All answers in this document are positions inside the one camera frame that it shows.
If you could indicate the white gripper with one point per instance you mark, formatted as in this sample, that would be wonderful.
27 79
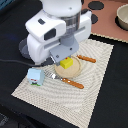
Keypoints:
54 37

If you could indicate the small grey pot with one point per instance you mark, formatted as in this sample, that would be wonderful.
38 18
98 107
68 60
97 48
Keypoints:
23 48

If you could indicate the yellow toy butter box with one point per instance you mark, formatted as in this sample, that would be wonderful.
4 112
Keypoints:
66 63

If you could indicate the light blue milk carton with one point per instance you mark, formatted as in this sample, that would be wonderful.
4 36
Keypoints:
35 76

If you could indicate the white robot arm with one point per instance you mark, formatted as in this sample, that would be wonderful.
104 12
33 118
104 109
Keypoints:
62 8

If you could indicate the round wooden plate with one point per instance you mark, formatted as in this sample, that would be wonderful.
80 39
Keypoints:
72 71

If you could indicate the black stove burner disc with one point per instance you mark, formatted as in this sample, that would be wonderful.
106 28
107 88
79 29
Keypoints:
94 18

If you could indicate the pink toy stove board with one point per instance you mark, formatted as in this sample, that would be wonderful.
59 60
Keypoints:
106 26

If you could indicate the woven beige placemat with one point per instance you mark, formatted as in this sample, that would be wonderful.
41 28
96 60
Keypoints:
65 101

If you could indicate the beige bowl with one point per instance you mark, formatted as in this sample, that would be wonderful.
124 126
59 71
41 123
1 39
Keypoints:
122 14

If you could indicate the toy fork wooden handle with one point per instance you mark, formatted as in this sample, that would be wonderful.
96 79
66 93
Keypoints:
70 82

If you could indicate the toy knife wooden handle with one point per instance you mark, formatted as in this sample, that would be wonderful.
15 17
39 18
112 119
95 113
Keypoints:
86 58

